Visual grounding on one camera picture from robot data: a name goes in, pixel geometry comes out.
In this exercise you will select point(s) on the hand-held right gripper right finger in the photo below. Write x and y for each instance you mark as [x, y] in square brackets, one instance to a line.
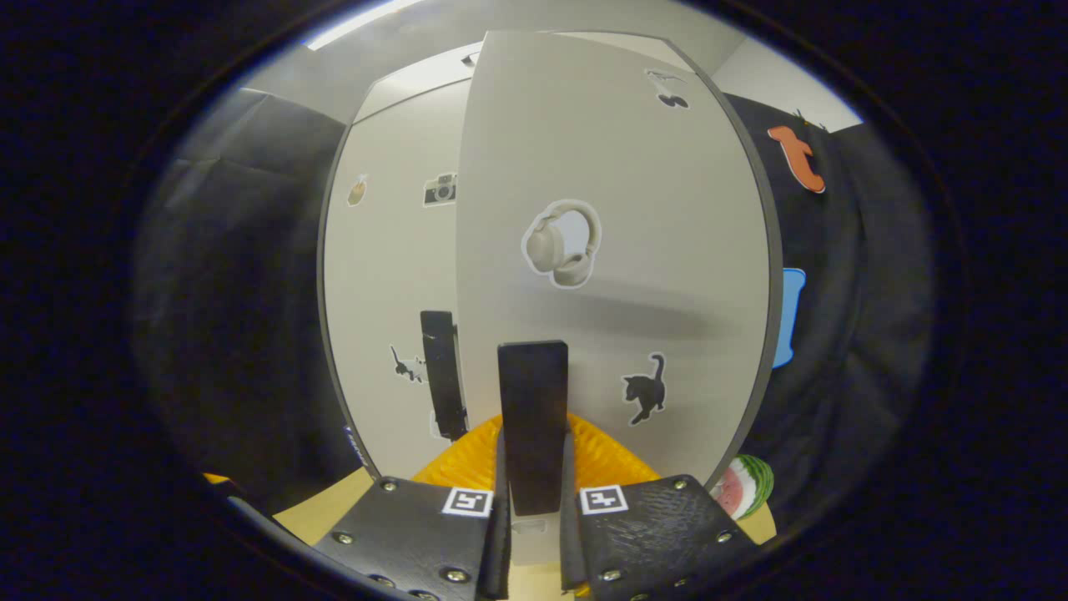
[651, 530]

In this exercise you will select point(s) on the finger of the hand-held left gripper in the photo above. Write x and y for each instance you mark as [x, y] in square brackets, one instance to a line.
[215, 478]

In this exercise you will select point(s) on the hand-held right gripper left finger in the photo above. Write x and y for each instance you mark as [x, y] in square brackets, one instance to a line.
[417, 526]

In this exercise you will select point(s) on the white door with camera sticker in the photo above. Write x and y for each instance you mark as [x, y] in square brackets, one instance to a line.
[384, 275]

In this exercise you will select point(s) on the white double-door shoe cabinet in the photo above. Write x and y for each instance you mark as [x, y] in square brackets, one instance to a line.
[775, 250]

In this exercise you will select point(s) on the white door with headphone sticker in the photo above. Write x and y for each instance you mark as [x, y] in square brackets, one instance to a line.
[651, 209]

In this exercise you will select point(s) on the watermelon slice toy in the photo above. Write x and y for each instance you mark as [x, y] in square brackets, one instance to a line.
[743, 488]

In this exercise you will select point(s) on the dark blue book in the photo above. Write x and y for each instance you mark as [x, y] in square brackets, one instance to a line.
[355, 444]

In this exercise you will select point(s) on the black backdrop cloth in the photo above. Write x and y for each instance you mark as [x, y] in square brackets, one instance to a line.
[234, 292]

